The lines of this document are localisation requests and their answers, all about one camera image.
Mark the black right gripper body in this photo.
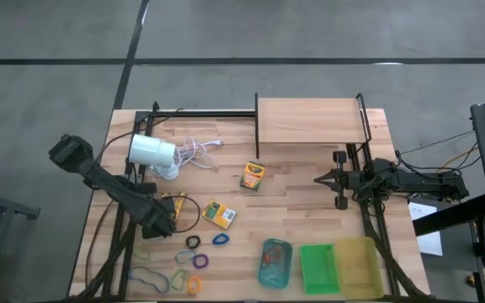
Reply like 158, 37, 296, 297
333, 150, 366, 211

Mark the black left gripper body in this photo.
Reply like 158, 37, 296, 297
135, 197, 178, 241

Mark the light blue rubber band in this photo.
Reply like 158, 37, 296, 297
174, 249, 198, 266

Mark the small green rubber band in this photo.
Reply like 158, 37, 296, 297
134, 244, 152, 262

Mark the purple coil keychain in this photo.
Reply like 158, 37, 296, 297
191, 253, 210, 270

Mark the yellow green packet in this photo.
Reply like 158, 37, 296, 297
200, 199, 238, 231

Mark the orange rubber band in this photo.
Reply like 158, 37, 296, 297
267, 246, 287, 264

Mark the white desk lamp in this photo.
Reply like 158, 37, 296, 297
127, 133, 181, 182

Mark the wooden shelf riser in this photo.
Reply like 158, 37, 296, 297
253, 92, 374, 161

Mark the large crayon box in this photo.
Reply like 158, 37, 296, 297
239, 160, 267, 194

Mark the green plastic basket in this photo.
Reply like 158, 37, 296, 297
299, 243, 341, 295

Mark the yellow plastic bin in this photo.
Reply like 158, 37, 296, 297
333, 236, 385, 300

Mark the white paper sheet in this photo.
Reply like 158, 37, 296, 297
407, 200, 444, 258

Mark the teal plastic basket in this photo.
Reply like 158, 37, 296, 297
257, 237, 294, 290

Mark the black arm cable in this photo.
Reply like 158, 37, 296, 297
94, 107, 202, 235

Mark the black aluminium frame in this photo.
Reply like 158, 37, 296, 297
72, 100, 257, 300
345, 142, 432, 300

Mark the blue coil keychain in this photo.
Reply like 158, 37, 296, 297
211, 232, 231, 247

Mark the black cable bundle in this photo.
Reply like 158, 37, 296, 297
393, 130, 482, 178

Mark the yellow coil keychain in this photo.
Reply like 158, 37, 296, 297
186, 274, 204, 296

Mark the brown cable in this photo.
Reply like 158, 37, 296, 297
83, 199, 115, 290

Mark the white power cable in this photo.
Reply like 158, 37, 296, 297
173, 136, 225, 171

